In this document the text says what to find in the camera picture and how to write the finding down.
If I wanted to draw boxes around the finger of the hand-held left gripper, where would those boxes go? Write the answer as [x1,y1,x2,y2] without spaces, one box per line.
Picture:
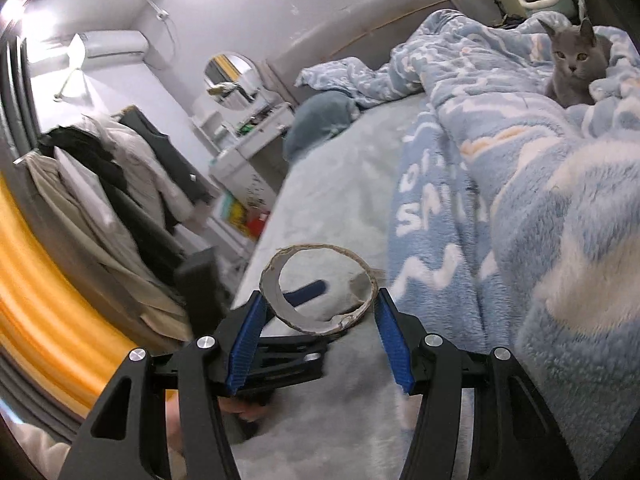
[252,332,333,386]
[282,281,327,307]

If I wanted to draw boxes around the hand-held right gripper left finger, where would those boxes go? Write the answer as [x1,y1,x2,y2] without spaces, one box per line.
[57,290,266,480]

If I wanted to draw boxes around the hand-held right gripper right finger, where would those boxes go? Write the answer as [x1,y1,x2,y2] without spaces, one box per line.
[375,287,581,480]

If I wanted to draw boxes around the brown cardboard tube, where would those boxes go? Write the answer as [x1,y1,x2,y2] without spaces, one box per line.
[259,244,379,337]

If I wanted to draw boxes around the person's left hand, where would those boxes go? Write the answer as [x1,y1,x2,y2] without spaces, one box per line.
[222,396,271,423]

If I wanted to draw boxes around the colourful picture board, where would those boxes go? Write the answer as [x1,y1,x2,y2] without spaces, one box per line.
[220,195,251,233]

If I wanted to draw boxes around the white dressing desk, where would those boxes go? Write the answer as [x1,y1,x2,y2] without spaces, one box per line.
[192,87,296,211]

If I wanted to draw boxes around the white hanging garment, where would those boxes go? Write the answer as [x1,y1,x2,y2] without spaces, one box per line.
[82,112,193,216]

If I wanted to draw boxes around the dark green hanging garment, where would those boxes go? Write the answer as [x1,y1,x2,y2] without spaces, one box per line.
[120,105,216,206]

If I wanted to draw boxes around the yellow curtain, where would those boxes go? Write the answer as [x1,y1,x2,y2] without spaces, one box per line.
[0,170,146,406]

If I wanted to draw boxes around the grey-blue pillow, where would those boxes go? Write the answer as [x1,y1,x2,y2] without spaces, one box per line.
[282,91,358,163]

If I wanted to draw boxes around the black hanging garment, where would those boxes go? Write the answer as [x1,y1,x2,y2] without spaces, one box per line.
[40,125,176,281]

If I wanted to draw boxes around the blue and white fleece blanket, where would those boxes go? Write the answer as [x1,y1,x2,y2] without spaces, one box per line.
[295,9,640,461]

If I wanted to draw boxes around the white air conditioner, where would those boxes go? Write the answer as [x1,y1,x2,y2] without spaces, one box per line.
[80,30,150,60]

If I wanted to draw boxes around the beige padded headboard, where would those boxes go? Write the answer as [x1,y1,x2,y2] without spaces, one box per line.
[265,0,451,106]

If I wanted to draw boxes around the grey cat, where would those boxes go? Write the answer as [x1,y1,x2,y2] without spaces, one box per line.
[537,16,615,108]

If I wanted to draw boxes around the arched wall mirror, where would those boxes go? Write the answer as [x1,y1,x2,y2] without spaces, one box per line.
[204,51,257,106]

